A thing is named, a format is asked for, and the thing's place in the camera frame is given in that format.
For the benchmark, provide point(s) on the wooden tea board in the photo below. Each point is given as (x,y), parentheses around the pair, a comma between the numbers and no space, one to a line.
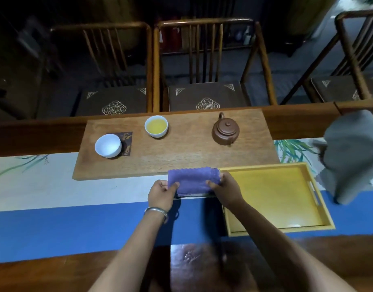
(180,148)

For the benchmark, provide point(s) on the person's left forearm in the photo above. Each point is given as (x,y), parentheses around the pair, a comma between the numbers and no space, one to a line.
(130,252)

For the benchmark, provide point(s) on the white cup with tea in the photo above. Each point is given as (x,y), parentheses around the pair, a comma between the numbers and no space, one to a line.
(156,126)

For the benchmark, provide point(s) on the person's right thumb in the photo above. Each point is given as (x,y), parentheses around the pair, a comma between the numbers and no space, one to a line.
(211,185)

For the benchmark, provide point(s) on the yellow wooden tray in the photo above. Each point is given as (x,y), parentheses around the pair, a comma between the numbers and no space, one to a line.
(277,199)

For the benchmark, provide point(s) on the empty white cup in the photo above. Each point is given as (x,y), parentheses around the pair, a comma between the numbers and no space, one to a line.
(108,145)

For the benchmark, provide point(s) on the person's left hand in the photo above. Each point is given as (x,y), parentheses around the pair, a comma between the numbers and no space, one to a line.
(160,197)

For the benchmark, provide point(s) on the person's right forearm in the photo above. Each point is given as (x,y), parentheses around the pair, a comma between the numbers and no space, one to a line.
(274,249)

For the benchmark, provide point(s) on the person's right hand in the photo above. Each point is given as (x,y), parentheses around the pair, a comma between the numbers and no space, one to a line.
(227,191)

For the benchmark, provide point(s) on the wooden chair with cushion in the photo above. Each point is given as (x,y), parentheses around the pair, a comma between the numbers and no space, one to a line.
(207,79)
(347,69)
(113,88)

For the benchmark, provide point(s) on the blue and white table runner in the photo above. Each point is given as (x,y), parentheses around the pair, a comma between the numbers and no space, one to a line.
(67,215)

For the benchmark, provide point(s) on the dark patterned coaster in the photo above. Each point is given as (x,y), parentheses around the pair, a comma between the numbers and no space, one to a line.
(127,144)

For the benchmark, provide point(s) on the brown clay teapot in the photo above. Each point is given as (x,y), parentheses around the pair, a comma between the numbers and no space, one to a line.
(225,130)

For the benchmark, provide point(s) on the grey cloth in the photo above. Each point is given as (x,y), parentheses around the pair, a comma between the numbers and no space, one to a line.
(351,158)

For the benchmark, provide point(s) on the person's left thumb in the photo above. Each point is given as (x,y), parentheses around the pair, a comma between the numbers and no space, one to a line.
(173,186)

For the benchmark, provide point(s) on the purple cloth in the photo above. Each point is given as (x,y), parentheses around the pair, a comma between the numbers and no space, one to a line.
(194,180)

